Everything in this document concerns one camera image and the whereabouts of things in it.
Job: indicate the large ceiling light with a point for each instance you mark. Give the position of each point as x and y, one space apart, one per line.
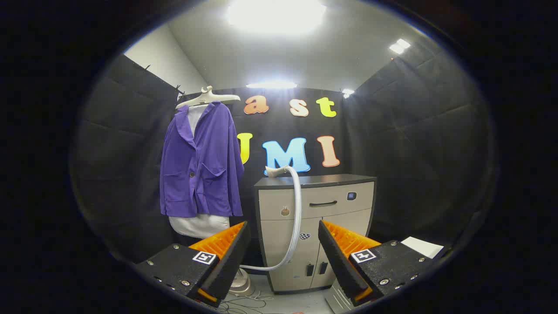
275 15

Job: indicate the purple jacket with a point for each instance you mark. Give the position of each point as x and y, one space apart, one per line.
205 174

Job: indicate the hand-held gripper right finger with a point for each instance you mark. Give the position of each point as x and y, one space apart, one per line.
340 266

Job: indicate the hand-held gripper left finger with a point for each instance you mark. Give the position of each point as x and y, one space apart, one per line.
231 266

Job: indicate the beige cabinet with dark top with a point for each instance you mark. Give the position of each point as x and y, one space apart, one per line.
279 235

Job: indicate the white paper sheet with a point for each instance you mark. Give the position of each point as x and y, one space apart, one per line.
423 247

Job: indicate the garment steamer base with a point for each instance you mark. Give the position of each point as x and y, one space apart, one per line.
242 285

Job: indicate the white clothes hanger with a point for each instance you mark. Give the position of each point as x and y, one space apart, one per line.
209 98

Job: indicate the white padded ironing form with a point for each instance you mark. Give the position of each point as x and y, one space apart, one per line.
198 224

